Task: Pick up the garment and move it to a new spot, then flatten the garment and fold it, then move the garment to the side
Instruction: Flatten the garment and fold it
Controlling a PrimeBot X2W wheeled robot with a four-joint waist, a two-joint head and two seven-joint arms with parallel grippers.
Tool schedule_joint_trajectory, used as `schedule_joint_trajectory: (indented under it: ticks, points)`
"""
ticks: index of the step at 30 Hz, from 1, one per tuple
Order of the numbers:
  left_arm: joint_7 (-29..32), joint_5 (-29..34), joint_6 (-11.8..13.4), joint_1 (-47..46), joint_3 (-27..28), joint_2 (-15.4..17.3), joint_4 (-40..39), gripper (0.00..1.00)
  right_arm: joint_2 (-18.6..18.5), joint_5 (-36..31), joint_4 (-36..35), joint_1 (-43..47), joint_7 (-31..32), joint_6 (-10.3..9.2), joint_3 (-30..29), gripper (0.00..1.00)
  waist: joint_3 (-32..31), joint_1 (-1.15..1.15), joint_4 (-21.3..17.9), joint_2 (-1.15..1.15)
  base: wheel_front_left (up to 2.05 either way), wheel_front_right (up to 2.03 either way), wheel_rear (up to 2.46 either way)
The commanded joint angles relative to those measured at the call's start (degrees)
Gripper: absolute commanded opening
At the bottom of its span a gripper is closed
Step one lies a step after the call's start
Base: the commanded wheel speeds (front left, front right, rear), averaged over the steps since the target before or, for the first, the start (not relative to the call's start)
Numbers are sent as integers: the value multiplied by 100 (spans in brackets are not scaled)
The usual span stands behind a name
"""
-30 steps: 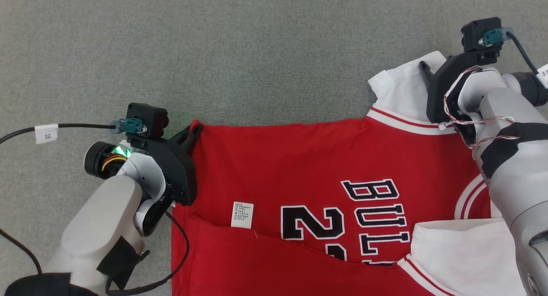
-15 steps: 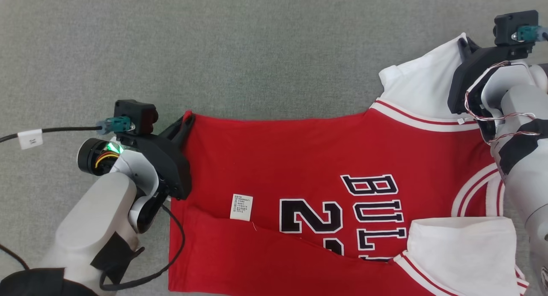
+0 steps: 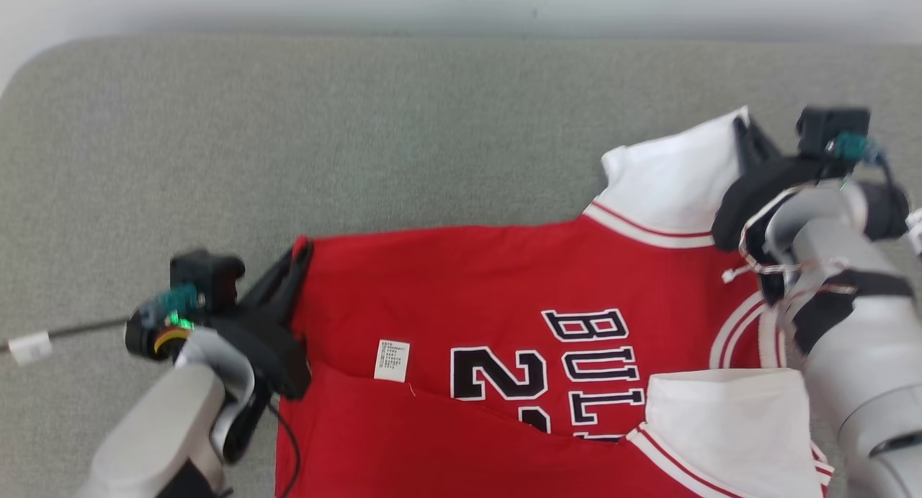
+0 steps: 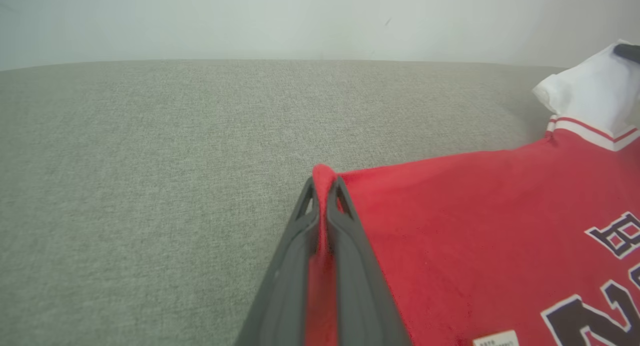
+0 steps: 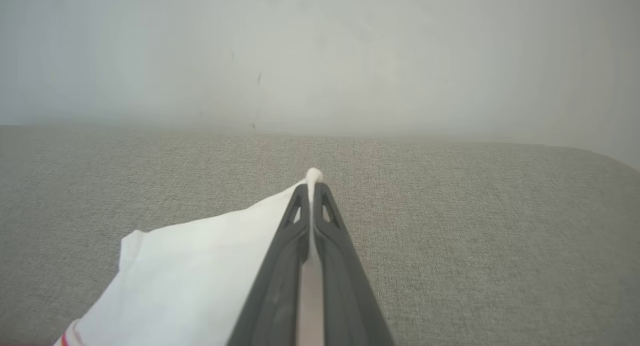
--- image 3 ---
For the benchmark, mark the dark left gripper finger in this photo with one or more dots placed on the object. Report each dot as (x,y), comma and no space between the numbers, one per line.
(295,296)
(277,274)

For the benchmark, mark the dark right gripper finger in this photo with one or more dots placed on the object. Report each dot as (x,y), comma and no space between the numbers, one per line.
(756,148)

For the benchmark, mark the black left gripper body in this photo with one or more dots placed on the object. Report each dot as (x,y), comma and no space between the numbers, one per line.
(277,361)

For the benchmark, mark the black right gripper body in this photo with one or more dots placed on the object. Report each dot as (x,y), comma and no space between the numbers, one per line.
(749,188)

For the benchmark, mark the red Bulls basketball jersey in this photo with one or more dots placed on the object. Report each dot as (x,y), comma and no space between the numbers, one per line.
(468,282)

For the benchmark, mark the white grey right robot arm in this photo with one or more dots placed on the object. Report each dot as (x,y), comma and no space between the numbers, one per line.
(864,354)

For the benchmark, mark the grey fabric sofa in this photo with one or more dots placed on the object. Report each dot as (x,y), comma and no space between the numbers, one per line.
(360,123)

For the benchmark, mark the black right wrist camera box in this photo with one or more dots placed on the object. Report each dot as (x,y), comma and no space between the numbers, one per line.
(821,127)

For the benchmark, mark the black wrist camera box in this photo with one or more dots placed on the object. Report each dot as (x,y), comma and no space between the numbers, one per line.
(209,274)
(821,127)

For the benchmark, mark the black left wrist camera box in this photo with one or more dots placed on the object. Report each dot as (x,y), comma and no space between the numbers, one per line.
(209,274)

